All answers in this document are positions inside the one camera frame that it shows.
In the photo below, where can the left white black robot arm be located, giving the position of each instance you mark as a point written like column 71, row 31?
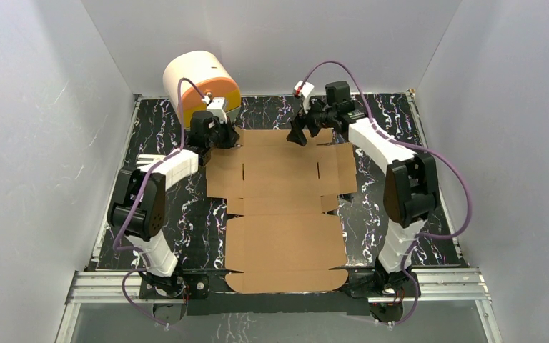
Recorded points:
column 138, row 203

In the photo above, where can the brown cardboard box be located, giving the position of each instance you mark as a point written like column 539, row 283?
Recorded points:
column 282, row 200

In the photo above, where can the aluminium front rail frame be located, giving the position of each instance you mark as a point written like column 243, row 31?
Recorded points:
column 206, row 290

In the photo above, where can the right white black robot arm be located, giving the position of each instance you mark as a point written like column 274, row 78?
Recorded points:
column 411, row 190

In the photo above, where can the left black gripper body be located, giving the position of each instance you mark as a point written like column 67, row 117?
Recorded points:
column 224, row 135

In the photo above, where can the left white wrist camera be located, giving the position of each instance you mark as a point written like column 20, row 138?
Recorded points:
column 216, row 106

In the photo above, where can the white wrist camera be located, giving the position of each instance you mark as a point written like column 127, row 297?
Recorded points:
column 216, row 106
column 304, row 90

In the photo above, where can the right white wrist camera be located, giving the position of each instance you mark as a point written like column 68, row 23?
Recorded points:
column 304, row 90

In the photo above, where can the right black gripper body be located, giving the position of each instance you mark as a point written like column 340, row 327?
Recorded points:
column 316, row 119

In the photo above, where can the small white rectangular block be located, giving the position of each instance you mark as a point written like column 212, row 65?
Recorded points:
column 147, row 159

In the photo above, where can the round white drawer cabinet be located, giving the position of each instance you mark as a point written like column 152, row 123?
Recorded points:
column 190, row 76

